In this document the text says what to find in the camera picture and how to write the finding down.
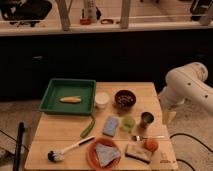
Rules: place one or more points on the black office chair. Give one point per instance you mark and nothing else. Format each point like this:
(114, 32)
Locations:
(28, 12)

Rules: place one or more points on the wooden folding table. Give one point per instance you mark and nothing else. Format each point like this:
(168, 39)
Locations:
(55, 132)

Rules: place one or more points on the metal spoon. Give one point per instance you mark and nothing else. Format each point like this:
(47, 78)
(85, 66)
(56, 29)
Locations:
(140, 138)

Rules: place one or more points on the white cup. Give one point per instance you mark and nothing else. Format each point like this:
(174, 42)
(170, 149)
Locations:
(101, 100)

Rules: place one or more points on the brown sponge block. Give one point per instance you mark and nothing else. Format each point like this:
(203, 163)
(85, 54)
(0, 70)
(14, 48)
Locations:
(139, 153)

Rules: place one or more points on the white dish brush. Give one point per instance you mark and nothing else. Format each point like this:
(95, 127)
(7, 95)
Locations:
(57, 155)

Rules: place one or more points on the metal cup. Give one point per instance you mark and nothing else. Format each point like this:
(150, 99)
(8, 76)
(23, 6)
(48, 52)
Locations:
(147, 118)

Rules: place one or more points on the black pole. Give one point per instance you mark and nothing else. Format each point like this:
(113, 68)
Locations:
(17, 157)

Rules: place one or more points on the orange fruit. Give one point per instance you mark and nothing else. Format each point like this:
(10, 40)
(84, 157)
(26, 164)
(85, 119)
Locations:
(151, 144)

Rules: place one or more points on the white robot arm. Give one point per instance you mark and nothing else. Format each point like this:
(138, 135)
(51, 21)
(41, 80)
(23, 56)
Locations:
(185, 82)

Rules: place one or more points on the small green cup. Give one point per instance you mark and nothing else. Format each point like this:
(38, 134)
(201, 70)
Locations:
(128, 123)

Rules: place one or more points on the green plastic tray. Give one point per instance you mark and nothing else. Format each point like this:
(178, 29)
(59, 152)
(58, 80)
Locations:
(59, 88)

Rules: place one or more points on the dark brown bowl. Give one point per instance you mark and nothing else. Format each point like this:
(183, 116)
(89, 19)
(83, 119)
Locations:
(125, 99)

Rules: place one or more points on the blue grey cloth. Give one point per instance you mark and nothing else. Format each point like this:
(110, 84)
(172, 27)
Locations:
(106, 154)

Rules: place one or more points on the orange plate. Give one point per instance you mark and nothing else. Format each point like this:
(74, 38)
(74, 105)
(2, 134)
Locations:
(92, 158)

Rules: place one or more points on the green cucumber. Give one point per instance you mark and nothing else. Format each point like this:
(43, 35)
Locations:
(89, 128)

